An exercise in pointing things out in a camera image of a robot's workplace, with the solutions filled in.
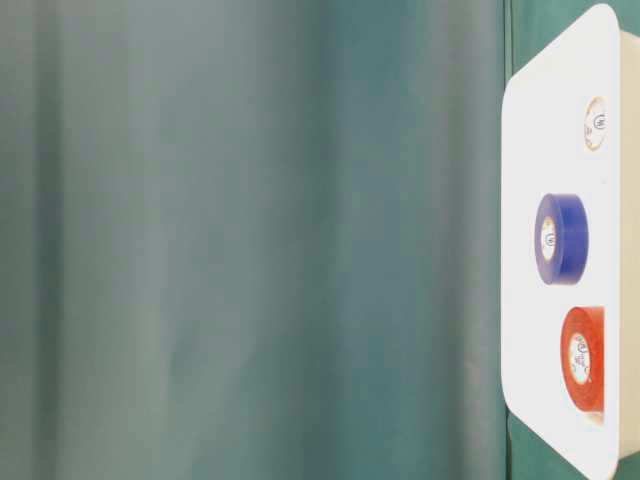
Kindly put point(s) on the blue tape roll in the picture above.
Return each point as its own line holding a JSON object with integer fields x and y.
{"x": 561, "y": 239}

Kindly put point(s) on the white plastic case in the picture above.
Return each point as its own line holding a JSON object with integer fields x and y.
{"x": 543, "y": 151}

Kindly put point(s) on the red tape roll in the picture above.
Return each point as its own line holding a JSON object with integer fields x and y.
{"x": 582, "y": 357}

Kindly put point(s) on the white tape roll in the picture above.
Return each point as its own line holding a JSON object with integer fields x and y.
{"x": 595, "y": 123}

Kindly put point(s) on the green table cloth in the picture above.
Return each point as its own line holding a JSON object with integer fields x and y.
{"x": 258, "y": 239}

